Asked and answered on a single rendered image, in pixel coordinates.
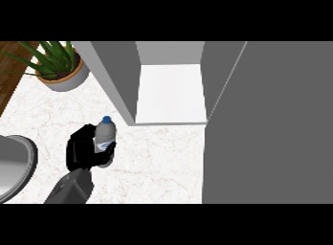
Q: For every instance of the green potted plant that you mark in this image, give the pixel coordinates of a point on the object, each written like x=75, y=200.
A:
x=55, y=68

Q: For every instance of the grey cabinet body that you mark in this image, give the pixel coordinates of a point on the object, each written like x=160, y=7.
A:
x=169, y=86

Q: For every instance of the clear water bottle blue cap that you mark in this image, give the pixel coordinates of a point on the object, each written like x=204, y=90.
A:
x=104, y=134

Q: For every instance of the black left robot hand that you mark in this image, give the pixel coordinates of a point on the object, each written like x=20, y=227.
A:
x=82, y=153

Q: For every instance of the dark grey cabinet door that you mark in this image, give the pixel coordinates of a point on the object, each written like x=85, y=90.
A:
x=277, y=124

